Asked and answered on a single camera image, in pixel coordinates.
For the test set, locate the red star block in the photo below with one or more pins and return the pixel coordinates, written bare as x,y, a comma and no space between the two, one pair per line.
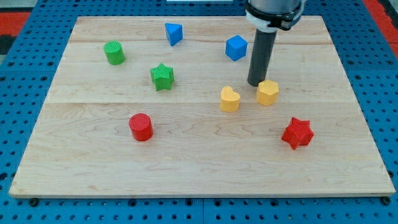
298,133

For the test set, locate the blue cube block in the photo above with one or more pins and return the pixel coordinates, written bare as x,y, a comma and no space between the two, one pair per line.
236,48

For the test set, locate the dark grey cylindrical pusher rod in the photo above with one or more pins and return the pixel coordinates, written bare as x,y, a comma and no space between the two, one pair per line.
261,55

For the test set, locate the light wooden board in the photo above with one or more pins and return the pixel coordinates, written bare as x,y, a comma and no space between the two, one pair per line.
82,145

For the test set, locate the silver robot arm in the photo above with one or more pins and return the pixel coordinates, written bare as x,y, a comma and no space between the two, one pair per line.
269,16

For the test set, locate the green cylinder block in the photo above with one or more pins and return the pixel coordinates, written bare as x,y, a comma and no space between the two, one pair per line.
114,52

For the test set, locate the yellow hexagon block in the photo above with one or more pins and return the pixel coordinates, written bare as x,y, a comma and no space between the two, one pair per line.
267,92

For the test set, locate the yellow heart block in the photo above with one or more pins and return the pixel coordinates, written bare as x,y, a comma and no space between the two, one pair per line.
229,99

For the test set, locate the blue triangle block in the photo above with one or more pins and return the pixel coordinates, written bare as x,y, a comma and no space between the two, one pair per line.
174,33

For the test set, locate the green star block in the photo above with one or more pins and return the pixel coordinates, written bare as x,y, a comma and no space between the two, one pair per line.
162,77

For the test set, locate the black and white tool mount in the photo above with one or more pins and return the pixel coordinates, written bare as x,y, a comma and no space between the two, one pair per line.
268,16

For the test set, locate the red cylinder block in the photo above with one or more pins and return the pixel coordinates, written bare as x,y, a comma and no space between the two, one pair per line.
141,127

